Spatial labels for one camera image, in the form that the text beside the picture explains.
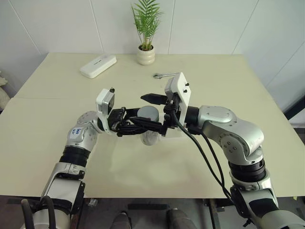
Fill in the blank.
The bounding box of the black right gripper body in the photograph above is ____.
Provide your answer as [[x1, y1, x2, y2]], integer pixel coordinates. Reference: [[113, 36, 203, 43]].
[[163, 93, 182, 115]]

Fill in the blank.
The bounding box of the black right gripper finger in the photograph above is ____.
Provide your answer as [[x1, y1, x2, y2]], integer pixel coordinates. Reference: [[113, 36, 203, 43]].
[[130, 114, 173, 137], [140, 94, 167, 106]]

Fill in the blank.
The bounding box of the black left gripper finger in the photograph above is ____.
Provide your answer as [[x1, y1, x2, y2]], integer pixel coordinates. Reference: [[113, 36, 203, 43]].
[[116, 124, 162, 138], [123, 108, 141, 120]]

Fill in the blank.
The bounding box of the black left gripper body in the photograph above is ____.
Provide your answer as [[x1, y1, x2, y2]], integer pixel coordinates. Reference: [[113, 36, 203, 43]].
[[108, 107, 127, 133]]

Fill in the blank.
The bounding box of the grey jar lid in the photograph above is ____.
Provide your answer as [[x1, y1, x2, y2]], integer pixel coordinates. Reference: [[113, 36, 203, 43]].
[[137, 106, 160, 123]]

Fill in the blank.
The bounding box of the clear plastic jar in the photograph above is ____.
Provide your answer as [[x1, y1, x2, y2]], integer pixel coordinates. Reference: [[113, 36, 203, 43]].
[[141, 130, 160, 146]]

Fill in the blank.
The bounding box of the silver adjustable wrench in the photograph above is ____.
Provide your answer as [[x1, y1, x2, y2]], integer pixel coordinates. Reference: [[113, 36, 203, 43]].
[[152, 72, 179, 80]]

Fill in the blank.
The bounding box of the cream ribbed plant pot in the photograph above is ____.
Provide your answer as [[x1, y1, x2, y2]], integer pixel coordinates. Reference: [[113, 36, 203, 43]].
[[137, 44, 155, 65]]

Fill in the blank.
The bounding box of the white oblong case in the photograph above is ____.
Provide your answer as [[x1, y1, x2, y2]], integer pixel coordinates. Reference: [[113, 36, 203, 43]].
[[80, 54, 117, 79]]

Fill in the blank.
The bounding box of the green palm plant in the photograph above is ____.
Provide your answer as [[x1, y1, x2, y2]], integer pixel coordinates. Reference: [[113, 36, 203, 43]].
[[130, 0, 165, 51]]

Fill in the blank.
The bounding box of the dark rounded shape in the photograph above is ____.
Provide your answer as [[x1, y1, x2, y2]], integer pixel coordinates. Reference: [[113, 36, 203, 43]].
[[113, 211, 132, 229], [166, 207, 189, 229]]

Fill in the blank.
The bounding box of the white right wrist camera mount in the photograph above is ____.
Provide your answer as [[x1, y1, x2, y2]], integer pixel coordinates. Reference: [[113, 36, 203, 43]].
[[164, 72, 192, 126]]

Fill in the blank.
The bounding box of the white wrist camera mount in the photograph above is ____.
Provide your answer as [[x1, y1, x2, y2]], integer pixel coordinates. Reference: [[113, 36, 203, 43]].
[[95, 88, 116, 121], [164, 72, 192, 126]]

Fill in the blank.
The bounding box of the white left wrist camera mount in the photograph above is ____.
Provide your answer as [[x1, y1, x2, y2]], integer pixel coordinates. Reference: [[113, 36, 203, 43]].
[[95, 88, 116, 121]]

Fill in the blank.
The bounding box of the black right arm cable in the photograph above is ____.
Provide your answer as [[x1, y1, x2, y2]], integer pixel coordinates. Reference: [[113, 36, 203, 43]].
[[170, 111, 235, 203], [189, 128, 227, 189]]

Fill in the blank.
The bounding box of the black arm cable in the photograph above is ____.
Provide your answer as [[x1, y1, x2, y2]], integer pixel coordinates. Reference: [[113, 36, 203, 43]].
[[20, 195, 56, 229], [170, 111, 235, 203], [189, 128, 227, 189]]

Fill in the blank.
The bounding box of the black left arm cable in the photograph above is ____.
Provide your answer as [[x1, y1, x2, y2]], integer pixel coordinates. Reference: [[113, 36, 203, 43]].
[[20, 195, 56, 229]]

